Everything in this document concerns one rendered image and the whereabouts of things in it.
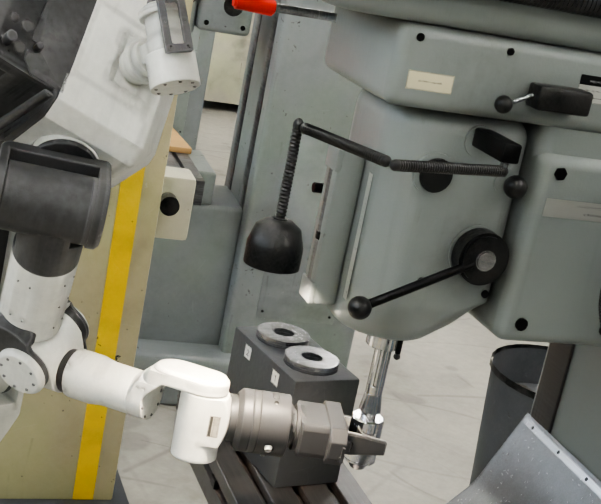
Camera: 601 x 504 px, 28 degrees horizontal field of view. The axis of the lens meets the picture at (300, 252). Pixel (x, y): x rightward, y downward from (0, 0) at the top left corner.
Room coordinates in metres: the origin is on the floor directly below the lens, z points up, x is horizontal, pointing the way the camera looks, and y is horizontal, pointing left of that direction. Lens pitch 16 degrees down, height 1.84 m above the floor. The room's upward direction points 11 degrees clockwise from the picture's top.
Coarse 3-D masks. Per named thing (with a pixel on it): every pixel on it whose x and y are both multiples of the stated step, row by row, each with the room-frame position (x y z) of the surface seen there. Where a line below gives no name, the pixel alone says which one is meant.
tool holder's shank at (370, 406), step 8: (376, 352) 1.54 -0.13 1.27; (384, 352) 1.54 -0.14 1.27; (376, 360) 1.54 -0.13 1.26; (384, 360) 1.54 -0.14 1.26; (376, 368) 1.54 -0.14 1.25; (384, 368) 1.54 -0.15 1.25; (368, 376) 1.55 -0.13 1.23; (376, 376) 1.54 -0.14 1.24; (384, 376) 1.54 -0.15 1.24; (368, 384) 1.54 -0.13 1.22; (376, 384) 1.54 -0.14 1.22; (368, 392) 1.54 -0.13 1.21; (376, 392) 1.54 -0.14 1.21; (368, 400) 1.54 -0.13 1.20; (376, 400) 1.54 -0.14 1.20; (360, 408) 1.54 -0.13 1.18; (368, 408) 1.53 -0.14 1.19; (376, 408) 1.54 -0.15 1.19; (368, 416) 1.54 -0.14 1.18; (376, 416) 1.55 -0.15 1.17
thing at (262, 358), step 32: (256, 352) 1.81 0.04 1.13; (288, 352) 1.78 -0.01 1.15; (320, 352) 1.81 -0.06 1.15; (256, 384) 1.80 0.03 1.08; (288, 384) 1.72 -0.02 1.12; (320, 384) 1.72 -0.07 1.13; (352, 384) 1.76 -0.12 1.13; (288, 448) 1.71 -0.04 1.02; (288, 480) 1.71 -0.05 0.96; (320, 480) 1.75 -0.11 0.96
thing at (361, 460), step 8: (352, 424) 1.54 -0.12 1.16; (360, 432) 1.53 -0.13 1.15; (368, 432) 1.53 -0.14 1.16; (376, 432) 1.53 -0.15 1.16; (344, 456) 1.54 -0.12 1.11; (352, 456) 1.53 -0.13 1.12; (360, 456) 1.53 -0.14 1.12; (368, 456) 1.53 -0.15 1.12; (360, 464) 1.52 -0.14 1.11; (368, 464) 1.53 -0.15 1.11
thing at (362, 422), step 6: (354, 414) 1.54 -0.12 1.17; (360, 414) 1.55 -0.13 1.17; (378, 414) 1.56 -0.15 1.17; (354, 420) 1.53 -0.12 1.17; (360, 420) 1.53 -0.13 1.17; (366, 420) 1.53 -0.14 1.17; (372, 420) 1.54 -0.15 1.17; (378, 420) 1.54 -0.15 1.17; (360, 426) 1.53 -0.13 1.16; (366, 426) 1.53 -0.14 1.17; (372, 426) 1.53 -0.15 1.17; (378, 426) 1.53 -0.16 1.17
